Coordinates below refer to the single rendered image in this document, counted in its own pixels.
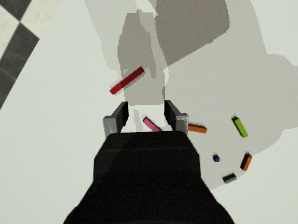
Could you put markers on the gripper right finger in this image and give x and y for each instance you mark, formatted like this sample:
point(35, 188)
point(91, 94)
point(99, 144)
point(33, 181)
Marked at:
point(177, 120)

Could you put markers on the red rod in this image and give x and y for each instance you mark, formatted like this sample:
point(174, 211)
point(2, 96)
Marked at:
point(127, 80)

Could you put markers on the pink rod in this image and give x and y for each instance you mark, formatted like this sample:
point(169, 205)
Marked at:
point(150, 124)

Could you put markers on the orange rod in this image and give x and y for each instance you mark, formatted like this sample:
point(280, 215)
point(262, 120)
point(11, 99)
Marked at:
point(196, 128)
point(246, 161)

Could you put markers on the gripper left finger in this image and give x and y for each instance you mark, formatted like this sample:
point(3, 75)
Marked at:
point(118, 119)

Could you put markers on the lime green rod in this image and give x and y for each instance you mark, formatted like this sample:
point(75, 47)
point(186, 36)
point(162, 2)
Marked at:
point(239, 127)

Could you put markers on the grey rod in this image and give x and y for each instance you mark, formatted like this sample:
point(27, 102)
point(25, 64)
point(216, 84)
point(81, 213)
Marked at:
point(229, 178)

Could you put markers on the small blue block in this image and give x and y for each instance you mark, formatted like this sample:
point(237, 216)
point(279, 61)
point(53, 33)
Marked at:
point(216, 158)

